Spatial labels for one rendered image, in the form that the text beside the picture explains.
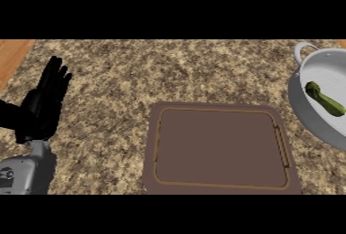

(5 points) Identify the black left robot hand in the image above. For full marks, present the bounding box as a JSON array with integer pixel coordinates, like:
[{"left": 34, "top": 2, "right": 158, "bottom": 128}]
[{"left": 0, "top": 55, "right": 74, "bottom": 144}]

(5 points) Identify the brown tray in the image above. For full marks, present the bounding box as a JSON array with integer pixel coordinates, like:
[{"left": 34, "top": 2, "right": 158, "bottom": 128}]
[{"left": 142, "top": 101, "right": 304, "bottom": 196}]

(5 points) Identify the white pot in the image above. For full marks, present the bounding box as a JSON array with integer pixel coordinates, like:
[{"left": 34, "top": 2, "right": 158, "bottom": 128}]
[{"left": 287, "top": 41, "right": 346, "bottom": 152}]

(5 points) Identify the green squash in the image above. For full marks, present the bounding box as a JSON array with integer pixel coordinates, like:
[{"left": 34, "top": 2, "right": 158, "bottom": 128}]
[{"left": 304, "top": 80, "right": 346, "bottom": 118}]

